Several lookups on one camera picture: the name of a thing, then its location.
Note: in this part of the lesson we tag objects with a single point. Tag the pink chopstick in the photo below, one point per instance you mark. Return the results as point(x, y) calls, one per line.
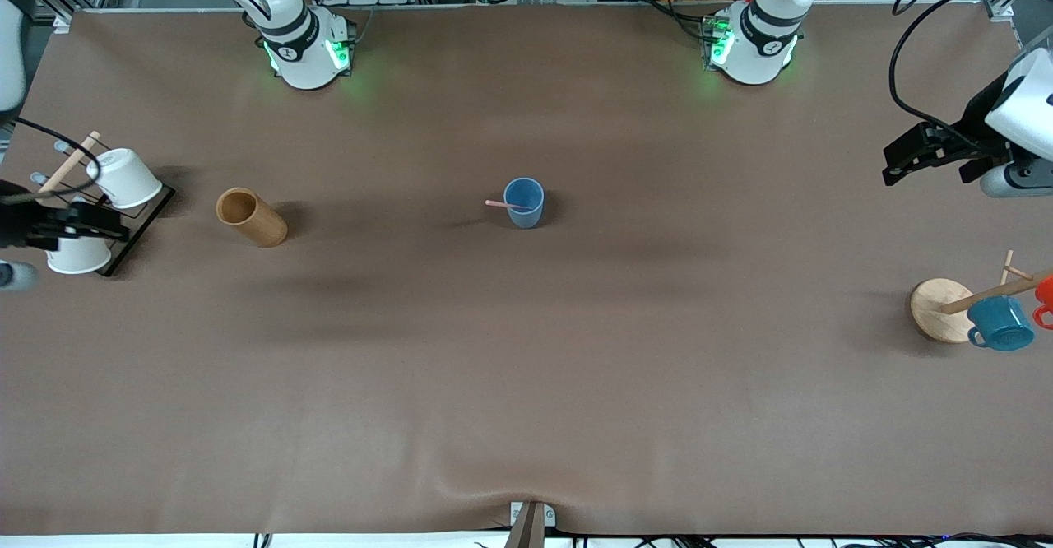
point(498, 203)

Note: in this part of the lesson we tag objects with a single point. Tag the wooden mug tree stand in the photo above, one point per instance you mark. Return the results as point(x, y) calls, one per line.
point(938, 305)

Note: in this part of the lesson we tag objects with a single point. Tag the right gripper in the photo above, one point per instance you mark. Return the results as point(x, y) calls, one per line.
point(15, 225)

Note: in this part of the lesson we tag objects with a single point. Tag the red mug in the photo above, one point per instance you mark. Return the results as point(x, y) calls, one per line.
point(1046, 293)

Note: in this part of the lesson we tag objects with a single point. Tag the metal table clamp bracket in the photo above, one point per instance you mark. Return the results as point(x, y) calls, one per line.
point(526, 531)

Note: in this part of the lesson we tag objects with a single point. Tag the white paper cup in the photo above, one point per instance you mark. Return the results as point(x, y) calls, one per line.
point(78, 258)
point(127, 178)

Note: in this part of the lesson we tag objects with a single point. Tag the brown table cloth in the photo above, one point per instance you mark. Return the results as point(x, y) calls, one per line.
point(526, 367)

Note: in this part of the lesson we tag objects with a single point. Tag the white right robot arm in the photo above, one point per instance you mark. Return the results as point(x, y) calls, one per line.
point(300, 46)

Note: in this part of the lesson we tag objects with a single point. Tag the teal enamel mug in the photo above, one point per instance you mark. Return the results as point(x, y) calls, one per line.
point(999, 322)

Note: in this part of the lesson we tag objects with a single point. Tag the wooden cylinder holder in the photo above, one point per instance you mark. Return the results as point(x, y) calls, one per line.
point(263, 227)

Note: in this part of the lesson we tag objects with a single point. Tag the blue plastic cup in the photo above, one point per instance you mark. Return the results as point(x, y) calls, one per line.
point(526, 215)

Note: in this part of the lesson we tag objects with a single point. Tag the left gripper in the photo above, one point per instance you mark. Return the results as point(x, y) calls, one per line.
point(973, 119)

